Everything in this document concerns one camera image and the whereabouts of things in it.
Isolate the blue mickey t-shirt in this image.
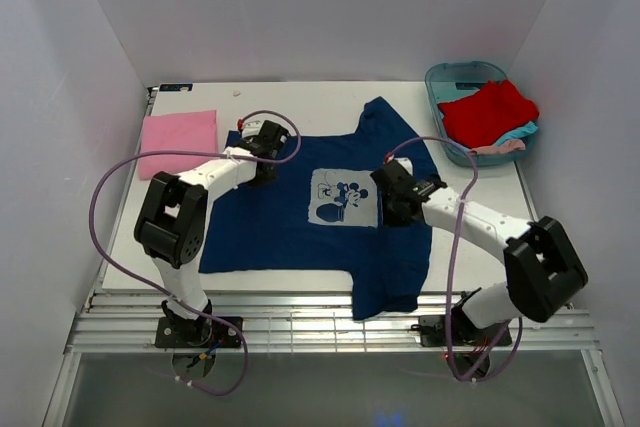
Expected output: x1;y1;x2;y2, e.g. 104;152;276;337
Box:
199;97;437;321

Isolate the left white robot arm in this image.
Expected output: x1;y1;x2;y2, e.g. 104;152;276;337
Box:
134;120;290;347

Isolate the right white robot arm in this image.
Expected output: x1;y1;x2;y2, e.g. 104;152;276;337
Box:
371;158;589;344

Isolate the folded pink t-shirt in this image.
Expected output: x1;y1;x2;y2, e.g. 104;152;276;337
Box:
137;110;218;180

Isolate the blue label sticker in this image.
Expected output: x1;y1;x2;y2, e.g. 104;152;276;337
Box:
158;83;193;92

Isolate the red t-shirt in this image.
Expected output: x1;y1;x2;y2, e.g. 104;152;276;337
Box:
438;80;539;149

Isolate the light pink t-shirt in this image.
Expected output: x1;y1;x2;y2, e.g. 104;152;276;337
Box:
469;139;526;156

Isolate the teal plastic basket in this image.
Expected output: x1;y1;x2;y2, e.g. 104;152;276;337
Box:
424;61;539;167

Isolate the light blue t-shirt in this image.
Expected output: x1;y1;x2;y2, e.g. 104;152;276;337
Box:
495;121;538;146

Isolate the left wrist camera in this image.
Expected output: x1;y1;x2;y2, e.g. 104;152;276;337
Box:
237;119;263;138

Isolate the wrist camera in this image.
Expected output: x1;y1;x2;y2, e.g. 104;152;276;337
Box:
237;119;263;138
385;157;413;173

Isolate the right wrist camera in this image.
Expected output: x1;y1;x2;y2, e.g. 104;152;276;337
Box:
385;157;413;173

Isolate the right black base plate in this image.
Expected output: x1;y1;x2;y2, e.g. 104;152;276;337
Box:
410;314;501;348

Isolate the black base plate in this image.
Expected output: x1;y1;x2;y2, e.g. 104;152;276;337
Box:
410;314;501;348
153;317;241;349

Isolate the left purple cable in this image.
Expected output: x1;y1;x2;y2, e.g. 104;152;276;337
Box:
88;109;302;397

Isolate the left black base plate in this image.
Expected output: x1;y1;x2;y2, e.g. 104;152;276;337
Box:
153;317;241;349

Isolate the aluminium frame rail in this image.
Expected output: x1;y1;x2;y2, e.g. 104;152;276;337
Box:
66;293;600;353

